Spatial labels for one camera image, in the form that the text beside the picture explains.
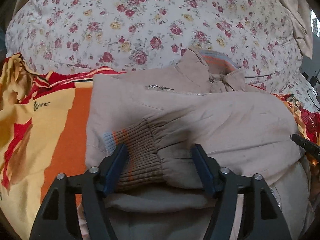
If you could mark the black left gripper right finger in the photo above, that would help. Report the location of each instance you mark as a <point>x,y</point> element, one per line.
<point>244,202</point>

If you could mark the beige curtain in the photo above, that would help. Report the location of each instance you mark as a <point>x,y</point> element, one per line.
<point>300,14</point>

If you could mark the floral white quilt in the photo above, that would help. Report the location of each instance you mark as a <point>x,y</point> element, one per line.
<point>69,36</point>

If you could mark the orange red yellow blanket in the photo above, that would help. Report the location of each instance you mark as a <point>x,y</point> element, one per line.
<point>43,132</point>

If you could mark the beige zip jacket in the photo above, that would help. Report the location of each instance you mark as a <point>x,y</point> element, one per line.
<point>160,114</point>

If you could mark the window with lattice grille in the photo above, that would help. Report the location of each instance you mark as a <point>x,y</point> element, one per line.
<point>315,24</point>

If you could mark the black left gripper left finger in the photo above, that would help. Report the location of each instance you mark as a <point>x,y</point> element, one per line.
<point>57,217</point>

